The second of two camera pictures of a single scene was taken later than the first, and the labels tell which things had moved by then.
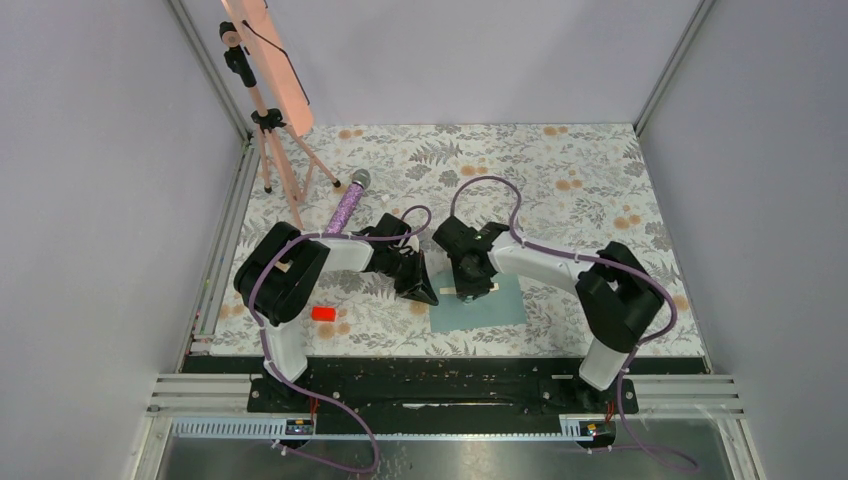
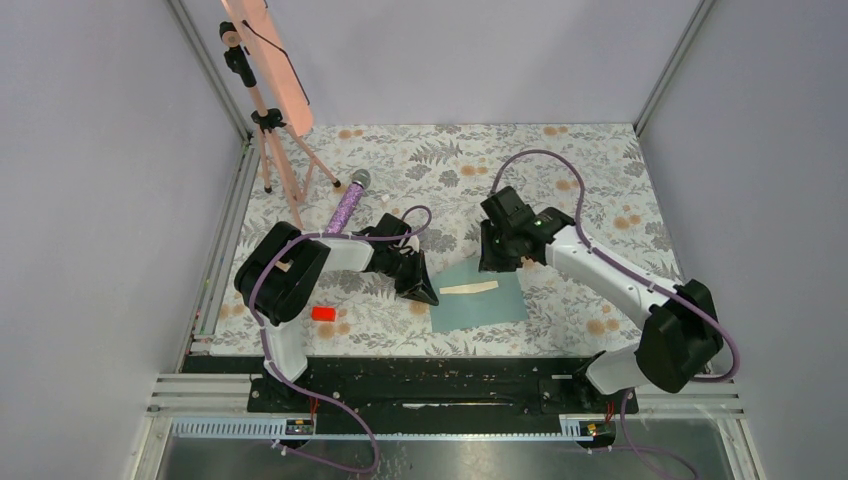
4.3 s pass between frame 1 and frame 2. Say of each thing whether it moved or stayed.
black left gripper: stayed
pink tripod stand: stayed
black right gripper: moved
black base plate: stayed
